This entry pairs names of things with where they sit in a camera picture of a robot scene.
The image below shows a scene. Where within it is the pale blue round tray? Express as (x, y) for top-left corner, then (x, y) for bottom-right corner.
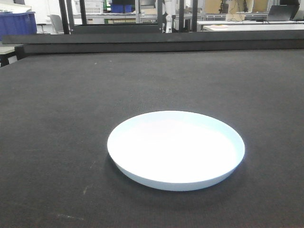
(107, 111), (245, 191)

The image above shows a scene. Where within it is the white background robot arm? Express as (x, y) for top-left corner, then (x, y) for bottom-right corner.
(164, 0), (176, 33)

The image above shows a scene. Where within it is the dark foam board edge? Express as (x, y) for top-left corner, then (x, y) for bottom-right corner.
(2, 29), (304, 54)

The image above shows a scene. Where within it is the grey office chair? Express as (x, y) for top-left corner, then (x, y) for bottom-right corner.
(49, 14), (64, 34)

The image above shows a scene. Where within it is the white lab table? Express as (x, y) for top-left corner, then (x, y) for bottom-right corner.
(197, 20), (304, 32)

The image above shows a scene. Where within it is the blue plastic crate background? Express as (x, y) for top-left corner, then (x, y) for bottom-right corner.
(0, 11), (37, 41)

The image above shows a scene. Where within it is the grey open laptop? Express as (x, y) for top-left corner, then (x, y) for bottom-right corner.
(266, 5), (298, 21)

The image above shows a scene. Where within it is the black metal frame rack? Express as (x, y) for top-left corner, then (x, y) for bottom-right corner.
(59, 0), (198, 34)

